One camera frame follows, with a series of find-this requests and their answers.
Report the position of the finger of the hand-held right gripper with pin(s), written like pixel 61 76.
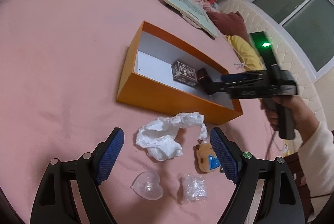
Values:
pixel 232 77
pixel 215 88

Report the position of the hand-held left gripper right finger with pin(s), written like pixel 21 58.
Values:
pixel 224 156

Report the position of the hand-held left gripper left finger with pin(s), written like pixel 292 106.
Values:
pixel 112 153

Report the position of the small brown box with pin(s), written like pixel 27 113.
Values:
pixel 202 75

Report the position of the brown plush toy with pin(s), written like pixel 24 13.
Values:
pixel 204 154

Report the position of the white tissue paper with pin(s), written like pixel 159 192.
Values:
pixel 161 139

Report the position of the orange cardboard box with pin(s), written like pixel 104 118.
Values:
pixel 161 98

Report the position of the person's right hand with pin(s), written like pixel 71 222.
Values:
pixel 300 111

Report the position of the yellow pillow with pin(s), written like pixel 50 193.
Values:
pixel 245 51

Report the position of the dark patterned card box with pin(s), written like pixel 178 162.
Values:
pixel 184 73

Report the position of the clear plastic bag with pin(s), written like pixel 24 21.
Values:
pixel 194 188

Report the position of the cream padded headboard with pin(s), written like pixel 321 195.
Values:
pixel 294 56

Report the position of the clear heart-shaped container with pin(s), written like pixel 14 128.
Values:
pixel 147 184

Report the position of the maroon pillow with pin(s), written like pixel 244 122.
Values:
pixel 229 23

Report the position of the dark brown furniture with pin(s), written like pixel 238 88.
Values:
pixel 300 174

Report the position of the frosted glass window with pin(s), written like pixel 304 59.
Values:
pixel 302 17

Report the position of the teal lap desk board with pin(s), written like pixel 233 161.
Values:
pixel 190 8

